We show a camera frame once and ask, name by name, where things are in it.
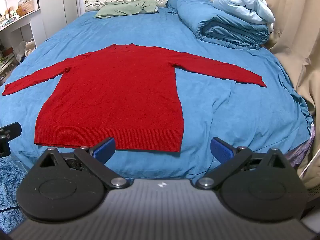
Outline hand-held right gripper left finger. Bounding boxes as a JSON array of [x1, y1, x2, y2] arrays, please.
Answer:
[[32, 137, 130, 190]]

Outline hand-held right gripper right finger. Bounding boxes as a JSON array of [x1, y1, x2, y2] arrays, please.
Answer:
[[195, 137, 294, 190]]

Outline red knit sweater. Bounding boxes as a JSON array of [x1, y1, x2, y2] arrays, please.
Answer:
[[2, 43, 267, 153]]

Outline blue shaggy rug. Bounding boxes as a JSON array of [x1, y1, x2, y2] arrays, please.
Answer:
[[0, 155, 28, 233]]

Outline cream plush toy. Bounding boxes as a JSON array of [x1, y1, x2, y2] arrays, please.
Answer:
[[19, 38, 37, 63]]

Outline white shelf unit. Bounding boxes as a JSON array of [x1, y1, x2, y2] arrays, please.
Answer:
[[0, 7, 46, 87]]

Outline folded blue duvet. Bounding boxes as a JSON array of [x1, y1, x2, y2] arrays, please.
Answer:
[[167, 0, 271, 50]]

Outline wicker basket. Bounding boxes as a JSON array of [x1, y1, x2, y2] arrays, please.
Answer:
[[19, 0, 34, 13]]

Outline white wardrobe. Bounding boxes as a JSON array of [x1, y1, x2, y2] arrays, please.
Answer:
[[36, 0, 85, 41]]

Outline beige curtain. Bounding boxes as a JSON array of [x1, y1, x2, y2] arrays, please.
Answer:
[[226, 0, 320, 190]]

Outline green pillow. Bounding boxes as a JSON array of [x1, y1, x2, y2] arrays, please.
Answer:
[[94, 0, 159, 19]]

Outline light blue pillow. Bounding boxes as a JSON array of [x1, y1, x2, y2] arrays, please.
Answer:
[[213, 0, 276, 25]]

